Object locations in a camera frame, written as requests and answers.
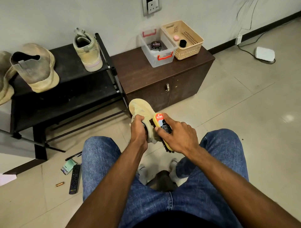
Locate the person's left hand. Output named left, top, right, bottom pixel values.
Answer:
left=129, top=115, right=149, bottom=152

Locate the person's right hand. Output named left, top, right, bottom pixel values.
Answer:
left=155, top=113, right=200, bottom=157

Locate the black orange shoe brush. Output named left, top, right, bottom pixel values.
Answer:
left=150, top=112, right=175, bottom=153

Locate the pale green lace-up shoe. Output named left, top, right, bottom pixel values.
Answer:
left=128, top=98, right=161, bottom=144
left=73, top=28, right=103, bottom=72

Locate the clear plastic storage box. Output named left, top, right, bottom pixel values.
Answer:
left=139, top=28, right=178, bottom=68

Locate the beige plastic basket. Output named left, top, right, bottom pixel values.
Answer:
left=161, top=20, right=205, bottom=61

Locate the worn tan slip-on shoe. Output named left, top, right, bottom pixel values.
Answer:
left=0, top=51, right=16, bottom=106
left=10, top=43, right=60, bottom=93

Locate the person's right forearm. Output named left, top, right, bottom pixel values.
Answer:
left=189, top=146, right=301, bottom=228

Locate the person's left forearm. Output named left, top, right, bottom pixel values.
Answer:
left=66, top=147, right=147, bottom=228

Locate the dark brown wooden cabinet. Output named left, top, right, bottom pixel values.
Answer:
left=111, top=44, right=215, bottom=112

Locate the person's right leg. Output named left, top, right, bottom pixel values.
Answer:
left=169, top=129, right=249, bottom=228

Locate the black pen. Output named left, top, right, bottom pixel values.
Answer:
left=65, top=151, right=83, bottom=161

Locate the black metal shoe rack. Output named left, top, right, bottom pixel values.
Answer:
left=0, top=33, right=130, bottom=175

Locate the green paper packet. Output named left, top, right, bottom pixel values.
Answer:
left=61, top=159, right=78, bottom=175

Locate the black remote control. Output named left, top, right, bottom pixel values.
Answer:
left=69, top=164, right=82, bottom=194

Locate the white router box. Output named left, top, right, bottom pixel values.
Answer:
left=254, top=46, right=276, bottom=64

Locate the white paper sheet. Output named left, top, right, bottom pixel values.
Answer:
left=0, top=174, right=18, bottom=187

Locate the white wall socket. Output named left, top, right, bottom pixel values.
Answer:
left=142, top=0, right=162, bottom=17

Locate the white cable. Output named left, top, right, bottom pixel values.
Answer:
left=234, top=0, right=276, bottom=65

